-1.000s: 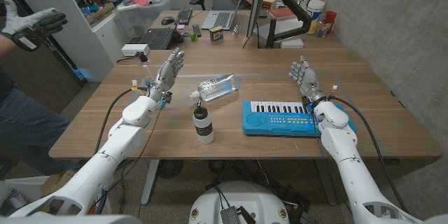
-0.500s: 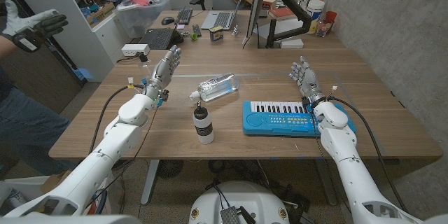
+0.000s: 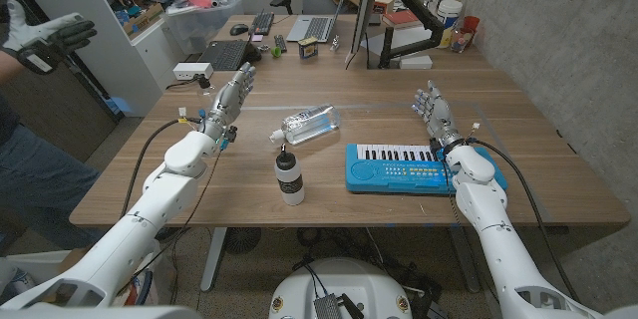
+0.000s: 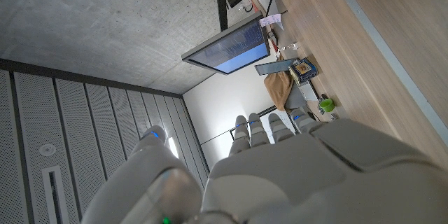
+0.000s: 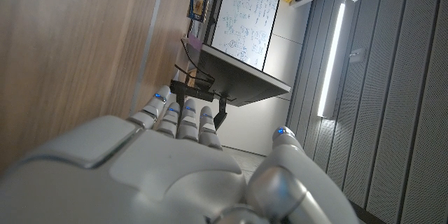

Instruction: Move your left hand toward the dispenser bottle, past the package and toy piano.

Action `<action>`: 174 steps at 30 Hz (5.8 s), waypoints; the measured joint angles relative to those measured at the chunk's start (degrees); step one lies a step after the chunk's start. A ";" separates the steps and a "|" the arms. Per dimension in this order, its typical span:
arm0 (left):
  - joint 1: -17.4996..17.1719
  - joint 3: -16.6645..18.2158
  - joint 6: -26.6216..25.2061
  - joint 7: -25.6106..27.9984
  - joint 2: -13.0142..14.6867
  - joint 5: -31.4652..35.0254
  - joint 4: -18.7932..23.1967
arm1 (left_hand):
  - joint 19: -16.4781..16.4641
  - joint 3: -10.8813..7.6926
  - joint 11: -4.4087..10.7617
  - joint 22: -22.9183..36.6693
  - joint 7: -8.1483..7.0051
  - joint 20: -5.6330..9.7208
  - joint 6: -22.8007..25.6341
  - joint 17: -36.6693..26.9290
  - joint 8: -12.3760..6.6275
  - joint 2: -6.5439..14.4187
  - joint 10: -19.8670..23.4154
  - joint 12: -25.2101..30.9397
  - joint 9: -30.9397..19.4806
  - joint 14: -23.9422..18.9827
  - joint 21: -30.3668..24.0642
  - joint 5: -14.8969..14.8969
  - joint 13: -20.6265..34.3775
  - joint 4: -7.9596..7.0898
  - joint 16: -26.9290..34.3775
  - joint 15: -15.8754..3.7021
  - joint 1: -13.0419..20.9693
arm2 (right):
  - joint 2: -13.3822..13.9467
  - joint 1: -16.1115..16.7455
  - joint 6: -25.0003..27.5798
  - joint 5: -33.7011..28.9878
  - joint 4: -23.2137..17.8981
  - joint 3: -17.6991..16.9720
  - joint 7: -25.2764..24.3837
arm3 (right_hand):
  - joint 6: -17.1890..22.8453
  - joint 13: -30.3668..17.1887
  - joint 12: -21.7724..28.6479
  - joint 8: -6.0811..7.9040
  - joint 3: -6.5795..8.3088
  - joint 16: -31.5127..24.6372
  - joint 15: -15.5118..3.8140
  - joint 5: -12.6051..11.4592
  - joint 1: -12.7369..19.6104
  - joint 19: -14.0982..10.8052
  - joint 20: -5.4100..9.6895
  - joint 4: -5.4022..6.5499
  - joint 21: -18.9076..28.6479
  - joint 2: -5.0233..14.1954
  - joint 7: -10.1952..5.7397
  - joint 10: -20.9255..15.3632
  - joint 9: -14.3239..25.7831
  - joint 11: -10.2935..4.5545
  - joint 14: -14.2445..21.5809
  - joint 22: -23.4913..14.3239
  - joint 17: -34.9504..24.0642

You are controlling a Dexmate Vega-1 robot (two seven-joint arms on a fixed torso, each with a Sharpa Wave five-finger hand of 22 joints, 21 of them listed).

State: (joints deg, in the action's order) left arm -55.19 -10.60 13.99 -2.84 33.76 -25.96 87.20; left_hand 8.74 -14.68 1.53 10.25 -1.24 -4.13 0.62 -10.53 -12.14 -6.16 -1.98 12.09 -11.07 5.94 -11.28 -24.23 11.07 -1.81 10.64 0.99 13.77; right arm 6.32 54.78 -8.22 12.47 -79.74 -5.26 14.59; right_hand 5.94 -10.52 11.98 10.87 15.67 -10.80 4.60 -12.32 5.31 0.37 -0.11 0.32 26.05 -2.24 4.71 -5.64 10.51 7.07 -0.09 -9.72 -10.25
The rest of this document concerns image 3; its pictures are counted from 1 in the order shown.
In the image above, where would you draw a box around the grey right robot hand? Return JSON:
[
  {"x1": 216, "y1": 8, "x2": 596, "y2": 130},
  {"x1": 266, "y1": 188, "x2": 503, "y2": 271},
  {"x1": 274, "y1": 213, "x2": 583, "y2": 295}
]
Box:
[{"x1": 411, "y1": 79, "x2": 465, "y2": 149}]

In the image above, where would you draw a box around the white black gloved hand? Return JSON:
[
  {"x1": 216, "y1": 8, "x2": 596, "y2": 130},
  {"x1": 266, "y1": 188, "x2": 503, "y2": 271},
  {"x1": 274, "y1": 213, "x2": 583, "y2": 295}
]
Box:
[{"x1": 2, "y1": 0, "x2": 99, "y2": 76}]

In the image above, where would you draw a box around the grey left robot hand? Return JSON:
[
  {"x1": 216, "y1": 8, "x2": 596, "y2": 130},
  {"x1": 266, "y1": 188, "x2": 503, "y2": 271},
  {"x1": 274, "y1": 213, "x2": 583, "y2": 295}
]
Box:
[{"x1": 198, "y1": 62, "x2": 257, "y2": 144}]

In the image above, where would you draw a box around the bare person forearm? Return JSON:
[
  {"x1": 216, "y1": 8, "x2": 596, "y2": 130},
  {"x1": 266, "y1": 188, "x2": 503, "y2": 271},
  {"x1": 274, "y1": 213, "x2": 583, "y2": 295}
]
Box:
[{"x1": 0, "y1": 49, "x2": 24, "y2": 85}]

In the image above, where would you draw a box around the blue toy piano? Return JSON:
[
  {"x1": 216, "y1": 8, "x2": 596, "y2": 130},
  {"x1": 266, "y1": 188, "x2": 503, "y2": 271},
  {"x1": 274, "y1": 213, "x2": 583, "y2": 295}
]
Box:
[{"x1": 345, "y1": 143, "x2": 508, "y2": 196}]

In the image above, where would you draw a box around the clear plastic dispenser bottle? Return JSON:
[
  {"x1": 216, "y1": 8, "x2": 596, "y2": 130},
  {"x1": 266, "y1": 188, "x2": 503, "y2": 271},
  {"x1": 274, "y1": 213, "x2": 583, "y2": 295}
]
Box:
[{"x1": 268, "y1": 103, "x2": 342, "y2": 147}]

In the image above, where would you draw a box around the white bottle black cap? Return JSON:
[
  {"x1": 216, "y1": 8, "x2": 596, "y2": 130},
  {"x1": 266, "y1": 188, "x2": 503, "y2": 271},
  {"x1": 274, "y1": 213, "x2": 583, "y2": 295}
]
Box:
[{"x1": 274, "y1": 144, "x2": 306, "y2": 206}]

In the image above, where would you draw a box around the white power strip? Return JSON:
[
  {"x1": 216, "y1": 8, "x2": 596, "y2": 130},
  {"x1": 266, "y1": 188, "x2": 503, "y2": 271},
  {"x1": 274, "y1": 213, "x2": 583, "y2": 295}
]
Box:
[{"x1": 172, "y1": 62, "x2": 214, "y2": 82}]

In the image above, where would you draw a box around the black laptop keyboard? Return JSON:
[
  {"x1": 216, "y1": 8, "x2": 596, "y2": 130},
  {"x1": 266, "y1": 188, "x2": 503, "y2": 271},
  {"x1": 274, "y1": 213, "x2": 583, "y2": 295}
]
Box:
[{"x1": 197, "y1": 39, "x2": 260, "y2": 72}]

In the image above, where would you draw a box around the flat white box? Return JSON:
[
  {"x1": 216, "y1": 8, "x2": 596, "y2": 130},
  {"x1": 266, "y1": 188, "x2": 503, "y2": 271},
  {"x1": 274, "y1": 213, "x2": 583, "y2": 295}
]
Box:
[{"x1": 398, "y1": 54, "x2": 434, "y2": 71}]

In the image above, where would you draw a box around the glass jar with items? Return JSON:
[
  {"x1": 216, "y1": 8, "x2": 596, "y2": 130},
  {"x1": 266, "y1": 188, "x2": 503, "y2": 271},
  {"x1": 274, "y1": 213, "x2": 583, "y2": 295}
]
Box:
[{"x1": 451, "y1": 27, "x2": 475, "y2": 55}]

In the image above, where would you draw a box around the clear plastic storage bin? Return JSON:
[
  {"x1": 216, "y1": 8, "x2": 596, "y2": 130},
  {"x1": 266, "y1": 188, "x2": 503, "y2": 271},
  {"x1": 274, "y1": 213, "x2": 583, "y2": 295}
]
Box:
[{"x1": 161, "y1": 0, "x2": 245, "y2": 56}]

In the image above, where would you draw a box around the black slim keyboard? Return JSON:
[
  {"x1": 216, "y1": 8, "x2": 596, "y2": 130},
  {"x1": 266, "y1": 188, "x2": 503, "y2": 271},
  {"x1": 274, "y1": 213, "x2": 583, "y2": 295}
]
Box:
[{"x1": 247, "y1": 9, "x2": 276, "y2": 37}]

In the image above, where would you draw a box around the white shelf cabinet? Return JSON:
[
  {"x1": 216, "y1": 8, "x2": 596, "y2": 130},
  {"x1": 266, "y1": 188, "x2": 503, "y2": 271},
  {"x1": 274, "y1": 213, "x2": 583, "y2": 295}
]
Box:
[{"x1": 4, "y1": 0, "x2": 183, "y2": 119}]

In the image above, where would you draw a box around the red cup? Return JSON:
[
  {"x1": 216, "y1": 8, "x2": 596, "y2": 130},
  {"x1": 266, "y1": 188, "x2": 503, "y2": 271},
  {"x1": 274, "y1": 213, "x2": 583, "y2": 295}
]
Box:
[{"x1": 462, "y1": 15, "x2": 481, "y2": 37}]

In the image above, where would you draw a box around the small yellow black box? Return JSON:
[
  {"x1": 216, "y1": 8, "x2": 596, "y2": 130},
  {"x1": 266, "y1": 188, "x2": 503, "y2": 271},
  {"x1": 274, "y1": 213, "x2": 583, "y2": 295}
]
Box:
[{"x1": 297, "y1": 36, "x2": 320, "y2": 60}]

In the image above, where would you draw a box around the white plastic jar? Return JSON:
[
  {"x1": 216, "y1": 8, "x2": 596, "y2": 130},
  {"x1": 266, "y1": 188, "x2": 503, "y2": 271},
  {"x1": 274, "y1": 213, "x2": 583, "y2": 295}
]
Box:
[{"x1": 436, "y1": 0, "x2": 464, "y2": 50}]

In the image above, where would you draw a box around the red book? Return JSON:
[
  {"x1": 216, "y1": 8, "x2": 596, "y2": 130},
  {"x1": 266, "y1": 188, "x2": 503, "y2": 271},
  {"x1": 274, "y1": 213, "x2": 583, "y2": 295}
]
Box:
[{"x1": 381, "y1": 9, "x2": 425, "y2": 30}]

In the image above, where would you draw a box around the cardboard box on shelf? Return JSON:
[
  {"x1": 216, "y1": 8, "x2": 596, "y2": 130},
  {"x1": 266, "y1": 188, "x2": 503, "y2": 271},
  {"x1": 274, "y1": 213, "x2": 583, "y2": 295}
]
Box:
[{"x1": 122, "y1": 2, "x2": 165, "y2": 37}]

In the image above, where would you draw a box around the silver laptop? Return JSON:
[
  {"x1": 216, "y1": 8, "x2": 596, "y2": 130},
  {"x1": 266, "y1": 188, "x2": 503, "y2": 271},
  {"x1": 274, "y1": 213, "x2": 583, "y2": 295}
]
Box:
[{"x1": 285, "y1": 0, "x2": 350, "y2": 44}]

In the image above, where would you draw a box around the computer monitor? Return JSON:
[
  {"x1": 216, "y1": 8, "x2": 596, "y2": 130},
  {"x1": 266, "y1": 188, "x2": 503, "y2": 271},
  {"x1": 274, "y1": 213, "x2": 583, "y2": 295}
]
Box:
[{"x1": 344, "y1": 0, "x2": 383, "y2": 66}]

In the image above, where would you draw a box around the black round floor fan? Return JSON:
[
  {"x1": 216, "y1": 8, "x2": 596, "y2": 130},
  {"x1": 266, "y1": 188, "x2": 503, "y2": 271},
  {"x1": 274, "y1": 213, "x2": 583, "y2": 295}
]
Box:
[{"x1": 222, "y1": 227, "x2": 262, "y2": 255}]

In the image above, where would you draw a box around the grey table leg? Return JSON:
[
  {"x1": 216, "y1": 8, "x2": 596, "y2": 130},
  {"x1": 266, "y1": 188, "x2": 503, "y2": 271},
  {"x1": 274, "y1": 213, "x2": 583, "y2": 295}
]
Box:
[
  {"x1": 199, "y1": 227, "x2": 228, "y2": 293},
  {"x1": 448, "y1": 226, "x2": 482, "y2": 294}
]

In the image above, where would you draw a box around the person in blue jeans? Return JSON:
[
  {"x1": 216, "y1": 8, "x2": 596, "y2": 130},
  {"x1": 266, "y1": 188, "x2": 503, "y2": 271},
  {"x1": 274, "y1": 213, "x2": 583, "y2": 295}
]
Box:
[{"x1": 0, "y1": 94, "x2": 109, "y2": 250}]

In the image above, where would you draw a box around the white robot torso base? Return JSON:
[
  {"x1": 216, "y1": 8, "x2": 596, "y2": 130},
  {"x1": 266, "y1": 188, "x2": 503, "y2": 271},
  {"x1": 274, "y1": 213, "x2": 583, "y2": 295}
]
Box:
[{"x1": 267, "y1": 257, "x2": 414, "y2": 319}]

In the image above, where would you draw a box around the white floor bin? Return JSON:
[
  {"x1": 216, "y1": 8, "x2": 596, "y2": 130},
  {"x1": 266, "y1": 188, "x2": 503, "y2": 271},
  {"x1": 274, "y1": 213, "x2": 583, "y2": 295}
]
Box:
[{"x1": 0, "y1": 250, "x2": 71, "y2": 305}]

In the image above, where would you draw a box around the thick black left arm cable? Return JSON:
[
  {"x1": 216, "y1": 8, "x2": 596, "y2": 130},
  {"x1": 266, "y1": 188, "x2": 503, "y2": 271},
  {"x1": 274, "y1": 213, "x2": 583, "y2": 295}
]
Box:
[{"x1": 121, "y1": 117, "x2": 203, "y2": 218}]

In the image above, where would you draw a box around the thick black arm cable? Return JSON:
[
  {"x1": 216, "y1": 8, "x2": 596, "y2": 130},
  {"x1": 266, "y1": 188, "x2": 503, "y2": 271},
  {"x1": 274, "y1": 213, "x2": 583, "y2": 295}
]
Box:
[
  {"x1": 468, "y1": 137, "x2": 582, "y2": 303},
  {"x1": 121, "y1": 117, "x2": 203, "y2": 218}
]

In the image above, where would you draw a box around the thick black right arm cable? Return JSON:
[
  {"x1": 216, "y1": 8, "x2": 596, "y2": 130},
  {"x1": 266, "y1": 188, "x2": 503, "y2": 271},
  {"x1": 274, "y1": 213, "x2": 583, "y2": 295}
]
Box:
[{"x1": 468, "y1": 137, "x2": 582, "y2": 303}]

